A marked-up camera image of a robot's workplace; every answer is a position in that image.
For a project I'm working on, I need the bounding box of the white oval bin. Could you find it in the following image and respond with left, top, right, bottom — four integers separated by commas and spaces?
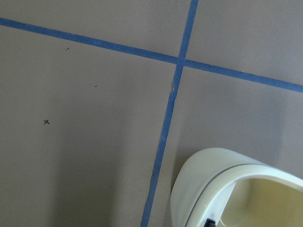
170, 148, 303, 227

